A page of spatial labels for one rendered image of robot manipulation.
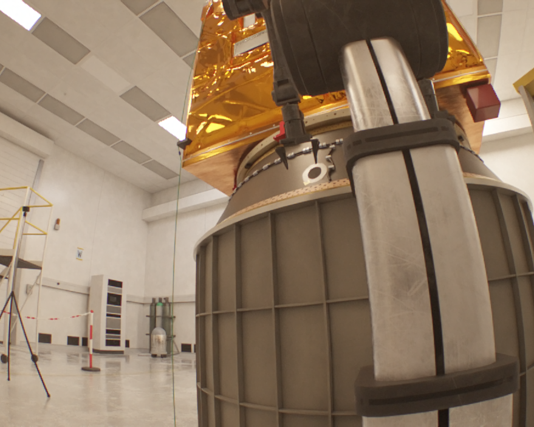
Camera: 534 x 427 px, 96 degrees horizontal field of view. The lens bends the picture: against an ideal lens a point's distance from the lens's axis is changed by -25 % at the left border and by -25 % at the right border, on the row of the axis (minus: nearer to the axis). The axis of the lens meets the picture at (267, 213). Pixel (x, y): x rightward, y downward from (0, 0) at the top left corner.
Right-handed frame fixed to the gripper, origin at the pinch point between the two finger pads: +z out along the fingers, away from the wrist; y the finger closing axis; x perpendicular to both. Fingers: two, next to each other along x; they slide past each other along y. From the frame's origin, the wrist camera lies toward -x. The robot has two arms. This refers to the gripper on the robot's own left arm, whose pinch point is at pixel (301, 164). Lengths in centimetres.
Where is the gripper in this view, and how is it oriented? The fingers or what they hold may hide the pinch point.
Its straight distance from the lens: 104.8
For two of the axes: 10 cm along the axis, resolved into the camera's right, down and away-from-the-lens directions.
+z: 2.0, 9.7, 1.3
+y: -9.4, 1.5, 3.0
